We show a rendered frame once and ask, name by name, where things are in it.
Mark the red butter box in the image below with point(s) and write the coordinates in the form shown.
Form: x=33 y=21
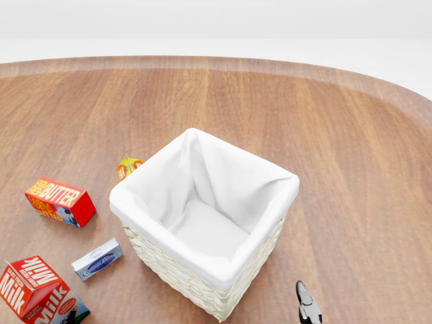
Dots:
x=62 y=202

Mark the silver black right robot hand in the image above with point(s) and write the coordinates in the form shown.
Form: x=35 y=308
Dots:
x=306 y=303

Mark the orange juice carton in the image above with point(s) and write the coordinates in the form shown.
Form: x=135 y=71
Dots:
x=125 y=168

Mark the red milk carton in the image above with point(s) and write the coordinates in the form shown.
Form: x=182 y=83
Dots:
x=37 y=297

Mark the white lined wicker basket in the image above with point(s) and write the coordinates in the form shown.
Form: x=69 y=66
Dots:
x=202 y=209

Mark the grey cream cheese box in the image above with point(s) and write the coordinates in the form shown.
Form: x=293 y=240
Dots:
x=98 y=259

